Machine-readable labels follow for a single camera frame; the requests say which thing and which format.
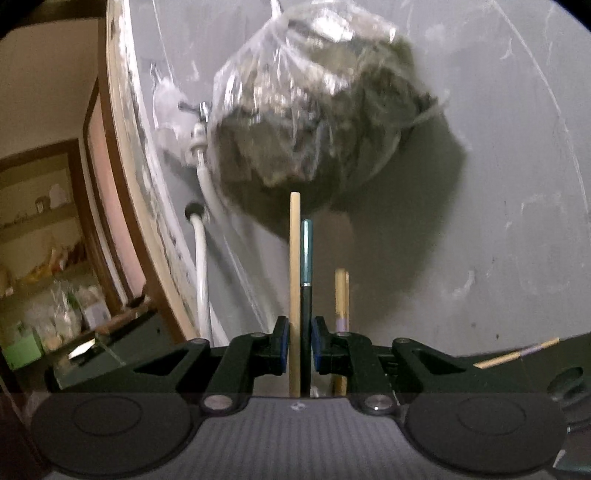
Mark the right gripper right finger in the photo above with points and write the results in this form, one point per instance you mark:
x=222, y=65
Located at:
x=354, y=357

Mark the brown wooden door frame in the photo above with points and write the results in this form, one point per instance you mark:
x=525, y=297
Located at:
x=145, y=200

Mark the white plastic bag on tap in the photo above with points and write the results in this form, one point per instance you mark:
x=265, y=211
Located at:
x=171, y=126

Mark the teal handled thin skewer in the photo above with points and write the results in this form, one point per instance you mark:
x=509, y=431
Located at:
x=306, y=277

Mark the long bamboo chopstick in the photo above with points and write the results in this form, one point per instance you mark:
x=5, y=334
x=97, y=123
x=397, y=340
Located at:
x=294, y=255

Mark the metal wall tap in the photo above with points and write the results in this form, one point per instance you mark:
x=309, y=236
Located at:
x=198, y=132

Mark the dark green scissors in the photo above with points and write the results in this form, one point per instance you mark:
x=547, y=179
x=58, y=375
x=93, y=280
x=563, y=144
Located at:
x=570, y=389

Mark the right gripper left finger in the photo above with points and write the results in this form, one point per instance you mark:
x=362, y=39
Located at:
x=237, y=366

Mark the purple banded bamboo chopstick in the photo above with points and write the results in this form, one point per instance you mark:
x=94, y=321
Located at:
x=516, y=355

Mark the plastic bag of leaves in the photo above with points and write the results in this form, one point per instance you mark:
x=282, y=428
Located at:
x=317, y=102

